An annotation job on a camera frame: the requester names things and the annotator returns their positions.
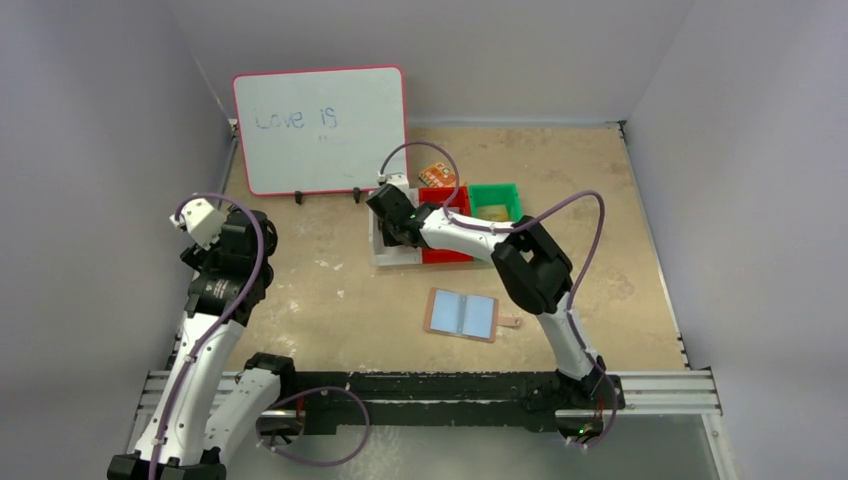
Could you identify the orange spiral notebook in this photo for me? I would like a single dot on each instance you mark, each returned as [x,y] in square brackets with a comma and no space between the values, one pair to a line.
[439,175]

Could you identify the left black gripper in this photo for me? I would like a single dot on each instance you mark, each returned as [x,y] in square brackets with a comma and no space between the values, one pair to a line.
[195,257]

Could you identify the gold credit card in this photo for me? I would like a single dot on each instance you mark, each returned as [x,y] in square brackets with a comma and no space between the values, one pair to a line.
[494,213]

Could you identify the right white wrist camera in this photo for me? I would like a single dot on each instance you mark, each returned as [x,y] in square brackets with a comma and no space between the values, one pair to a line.
[398,179]

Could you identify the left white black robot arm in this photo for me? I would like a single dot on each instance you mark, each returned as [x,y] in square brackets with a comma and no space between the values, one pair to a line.
[205,344]

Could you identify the white plastic bin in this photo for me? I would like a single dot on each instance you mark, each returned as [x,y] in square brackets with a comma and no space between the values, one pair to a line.
[384,257]

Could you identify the red plastic bin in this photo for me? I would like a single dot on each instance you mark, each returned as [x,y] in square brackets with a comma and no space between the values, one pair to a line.
[461,204]

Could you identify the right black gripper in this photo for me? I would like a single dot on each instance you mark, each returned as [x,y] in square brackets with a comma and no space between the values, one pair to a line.
[390,234]

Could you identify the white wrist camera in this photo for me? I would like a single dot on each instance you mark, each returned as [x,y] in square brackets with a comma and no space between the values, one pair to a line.
[398,179]
[201,220]

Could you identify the green plastic bin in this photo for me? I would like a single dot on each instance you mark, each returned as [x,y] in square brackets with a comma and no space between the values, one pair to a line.
[492,194]

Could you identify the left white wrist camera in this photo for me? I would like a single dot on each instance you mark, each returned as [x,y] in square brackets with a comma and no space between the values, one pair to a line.
[201,220]

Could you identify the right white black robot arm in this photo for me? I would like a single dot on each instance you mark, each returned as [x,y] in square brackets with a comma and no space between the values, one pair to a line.
[534,270]

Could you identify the pink framed whiteboard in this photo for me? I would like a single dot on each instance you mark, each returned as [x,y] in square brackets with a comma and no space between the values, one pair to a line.
[319,131]

